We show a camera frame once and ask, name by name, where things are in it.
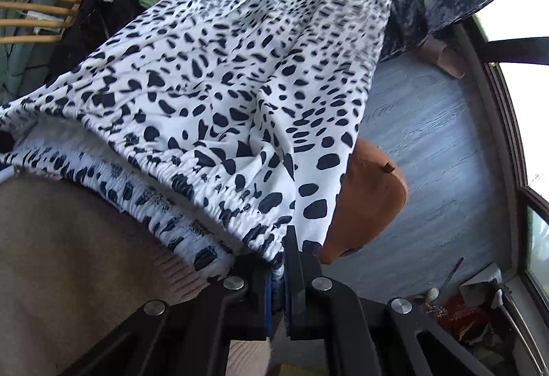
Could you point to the white charger plug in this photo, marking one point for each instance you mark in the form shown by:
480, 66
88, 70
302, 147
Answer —
497, 299

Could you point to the dark window frame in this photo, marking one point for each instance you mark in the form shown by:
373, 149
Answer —
510, 123

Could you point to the black clothes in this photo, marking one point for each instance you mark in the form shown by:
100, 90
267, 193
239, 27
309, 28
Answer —
94, 28

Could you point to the white black-spotted pants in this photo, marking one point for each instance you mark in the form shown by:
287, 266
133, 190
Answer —
214, 101

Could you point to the grey paper box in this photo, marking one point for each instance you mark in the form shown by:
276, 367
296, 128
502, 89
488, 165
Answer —
478, 284

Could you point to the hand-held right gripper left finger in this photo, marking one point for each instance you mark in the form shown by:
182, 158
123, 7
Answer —
269, 299

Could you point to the person's beige knit sweater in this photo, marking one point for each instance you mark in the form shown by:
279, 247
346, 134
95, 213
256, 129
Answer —
64, 273

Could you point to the red packet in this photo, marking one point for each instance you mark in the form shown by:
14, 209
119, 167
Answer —
465, 320

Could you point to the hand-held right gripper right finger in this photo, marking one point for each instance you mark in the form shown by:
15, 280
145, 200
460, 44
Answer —
296, 307

